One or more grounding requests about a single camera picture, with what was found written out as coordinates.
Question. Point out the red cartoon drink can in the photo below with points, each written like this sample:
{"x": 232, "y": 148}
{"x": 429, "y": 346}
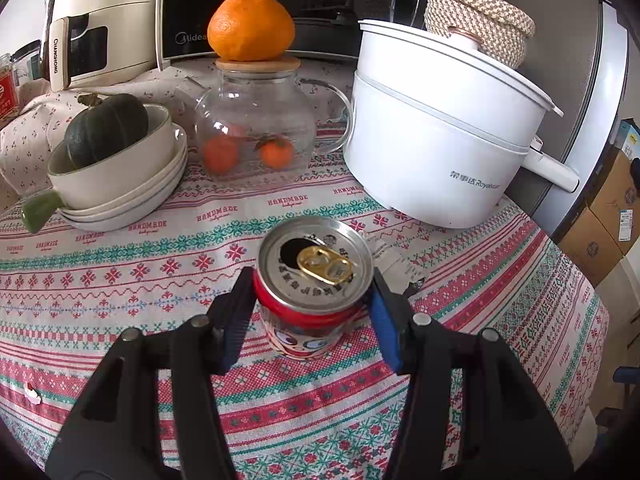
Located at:
{"x": 311, "y": 279}

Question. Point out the stacked white plates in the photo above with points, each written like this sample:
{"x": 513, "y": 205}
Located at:
{"x": 138, "y": 203}

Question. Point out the small white paper scrap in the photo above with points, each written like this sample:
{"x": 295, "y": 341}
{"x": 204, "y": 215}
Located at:
{"x": 32, "y": 394}

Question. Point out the floral white cloth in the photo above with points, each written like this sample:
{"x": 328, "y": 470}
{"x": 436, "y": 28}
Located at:
{"x": 28, "y": 141}

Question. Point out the small mandarin in teapot right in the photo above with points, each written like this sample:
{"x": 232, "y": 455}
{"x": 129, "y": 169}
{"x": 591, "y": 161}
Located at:
{"x": 276, "y": 152}

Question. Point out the woven beige lidded basket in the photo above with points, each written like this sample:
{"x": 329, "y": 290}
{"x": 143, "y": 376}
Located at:
{"x": 502, "y": 28}

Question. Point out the small mandarin in teapot left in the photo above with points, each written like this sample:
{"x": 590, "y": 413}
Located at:
{"x": 220, "y": 154}

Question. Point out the small mandarin in teapot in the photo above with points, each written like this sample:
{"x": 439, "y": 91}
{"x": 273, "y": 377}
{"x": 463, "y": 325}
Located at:
{"x": 276, "y": 152}
{"x": 220, "y": 154}

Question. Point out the glass teapot with wooden lid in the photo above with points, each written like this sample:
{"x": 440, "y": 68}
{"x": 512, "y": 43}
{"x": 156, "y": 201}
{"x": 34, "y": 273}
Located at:
{"x": 256, "y": 100}

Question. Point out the white electric cooking pot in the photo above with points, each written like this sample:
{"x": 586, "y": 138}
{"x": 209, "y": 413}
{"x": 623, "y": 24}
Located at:
{"x": 439, "y": 130}

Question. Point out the cream air fryer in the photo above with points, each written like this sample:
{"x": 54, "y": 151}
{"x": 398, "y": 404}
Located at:
{"x": 96, "y": 43}

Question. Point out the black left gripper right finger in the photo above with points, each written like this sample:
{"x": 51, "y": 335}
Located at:
{"x": 507, "y": 432}

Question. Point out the cream bowl with green handle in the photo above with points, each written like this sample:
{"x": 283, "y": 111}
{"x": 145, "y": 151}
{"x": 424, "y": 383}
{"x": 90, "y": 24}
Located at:
{"x": 109, "y": 181}

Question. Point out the grey refrigerator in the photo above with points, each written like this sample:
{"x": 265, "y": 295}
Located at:
{"x": 579, "y": 57}

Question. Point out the red tea tin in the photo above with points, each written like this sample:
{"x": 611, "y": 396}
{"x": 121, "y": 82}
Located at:
{"x": 9, "y": 101}

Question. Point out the large orange mandarin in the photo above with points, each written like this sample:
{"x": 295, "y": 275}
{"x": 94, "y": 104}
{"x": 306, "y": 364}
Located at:
{"x": 250, "y": 30}

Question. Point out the brown cardboard box on floor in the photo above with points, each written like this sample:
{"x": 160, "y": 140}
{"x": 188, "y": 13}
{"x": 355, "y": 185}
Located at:
{"x": 607, "y": 226}

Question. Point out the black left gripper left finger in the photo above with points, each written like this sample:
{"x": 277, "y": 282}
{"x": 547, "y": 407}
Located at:
{"x": 113, "y": 430}

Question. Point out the patterned knit tablecloth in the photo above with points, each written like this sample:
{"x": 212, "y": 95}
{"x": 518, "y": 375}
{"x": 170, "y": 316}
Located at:
{"x": 66, "y": 296}

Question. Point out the small white paper packet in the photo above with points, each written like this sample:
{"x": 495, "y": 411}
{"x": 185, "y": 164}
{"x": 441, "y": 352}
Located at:
{"x": 402, "y": 276}

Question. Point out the dark green pumpkin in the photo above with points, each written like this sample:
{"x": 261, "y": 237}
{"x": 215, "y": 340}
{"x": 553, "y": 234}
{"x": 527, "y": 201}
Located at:
{"x": 105, "y": 127}

